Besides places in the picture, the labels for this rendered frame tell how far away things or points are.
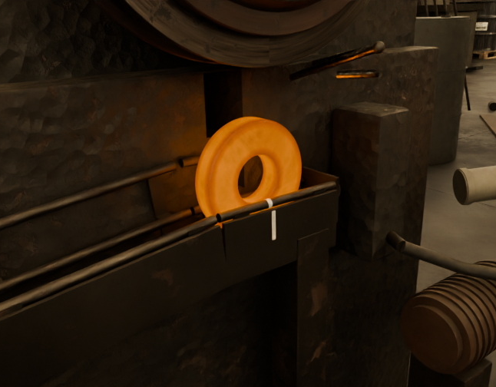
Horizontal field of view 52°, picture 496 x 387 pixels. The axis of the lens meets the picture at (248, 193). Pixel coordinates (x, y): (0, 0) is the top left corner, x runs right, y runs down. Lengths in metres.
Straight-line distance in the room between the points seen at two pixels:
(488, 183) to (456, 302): 0.20
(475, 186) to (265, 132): 0.38
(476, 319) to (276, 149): 0.39
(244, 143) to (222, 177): 0.05
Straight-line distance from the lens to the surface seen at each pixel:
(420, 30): 3.26
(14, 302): 0.55
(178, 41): 0.54
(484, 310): 0.85
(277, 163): 0.68
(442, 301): 0.83
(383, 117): 0.77
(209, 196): 0.62
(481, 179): 0.89
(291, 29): 0.61
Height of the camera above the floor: 0.94
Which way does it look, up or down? 19 degrees down
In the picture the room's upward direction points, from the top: 1 degrees counter-clockwise
